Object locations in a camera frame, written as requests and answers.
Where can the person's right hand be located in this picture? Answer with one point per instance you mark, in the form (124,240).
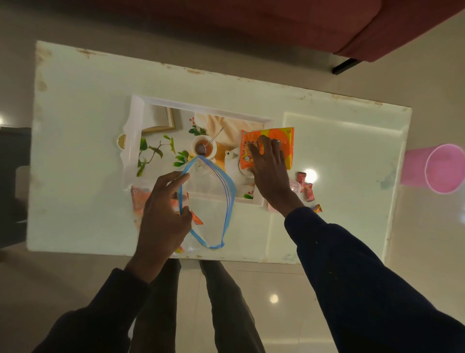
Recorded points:
(272,174)

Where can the person's left hand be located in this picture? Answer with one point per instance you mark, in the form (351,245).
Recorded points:
(160,225)

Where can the clear blue-sealed zip bag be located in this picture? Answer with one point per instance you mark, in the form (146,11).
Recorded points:
(209,203)

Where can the orange brown candy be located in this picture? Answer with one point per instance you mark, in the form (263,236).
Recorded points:
(317,208)

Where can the white printed tray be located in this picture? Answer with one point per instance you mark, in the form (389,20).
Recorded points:
(152,120)

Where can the person's right forearm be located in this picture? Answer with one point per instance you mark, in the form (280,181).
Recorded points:
(363,291)

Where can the person's left forearm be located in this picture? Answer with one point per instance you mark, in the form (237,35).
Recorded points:
(98,316)

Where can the person's left leg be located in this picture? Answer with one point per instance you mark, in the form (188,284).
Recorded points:
(156,312)

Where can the person's leg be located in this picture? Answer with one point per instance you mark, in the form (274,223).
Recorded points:
(232,312)
(156,312)

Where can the person's right leg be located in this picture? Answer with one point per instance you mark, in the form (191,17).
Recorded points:
(232,312)

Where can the pink lidded plastic container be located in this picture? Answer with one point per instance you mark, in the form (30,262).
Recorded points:
(295,187)

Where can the pink plastic bin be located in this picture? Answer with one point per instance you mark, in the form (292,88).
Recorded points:
(421,167)

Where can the dark grey plastic stool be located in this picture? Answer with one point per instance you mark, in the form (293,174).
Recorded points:
(11,189)

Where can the red fabric sofa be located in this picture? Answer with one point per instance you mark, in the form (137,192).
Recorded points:
(254,18)

